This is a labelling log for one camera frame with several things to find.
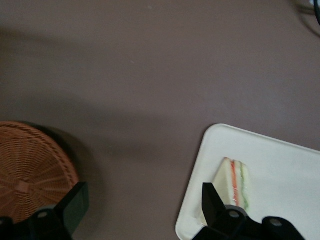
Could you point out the round brown wicker basket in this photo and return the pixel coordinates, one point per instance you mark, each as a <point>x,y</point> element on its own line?
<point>30,162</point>

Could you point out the triangle sandwich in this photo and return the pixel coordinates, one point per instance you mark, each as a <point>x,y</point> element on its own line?
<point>226,175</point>

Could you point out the cream plastic serving tray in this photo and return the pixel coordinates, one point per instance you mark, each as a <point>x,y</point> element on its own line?
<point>280,175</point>

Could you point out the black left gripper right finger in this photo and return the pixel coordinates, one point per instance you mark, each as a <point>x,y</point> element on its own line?
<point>212,202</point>

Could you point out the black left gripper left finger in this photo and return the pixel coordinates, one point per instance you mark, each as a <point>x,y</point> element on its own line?
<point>75,202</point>

